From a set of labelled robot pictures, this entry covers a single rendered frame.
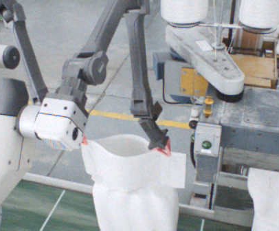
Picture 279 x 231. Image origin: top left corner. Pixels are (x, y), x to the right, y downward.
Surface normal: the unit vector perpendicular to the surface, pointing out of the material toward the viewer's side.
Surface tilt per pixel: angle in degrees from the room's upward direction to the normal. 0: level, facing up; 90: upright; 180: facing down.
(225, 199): 90
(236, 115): 0
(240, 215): 90
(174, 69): 90
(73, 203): 0
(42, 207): 0
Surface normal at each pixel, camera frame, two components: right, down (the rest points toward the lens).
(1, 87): -0.25, -0.06
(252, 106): -0.05, -0.79
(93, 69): 0.88, 0.04
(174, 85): -0.29, 0.59
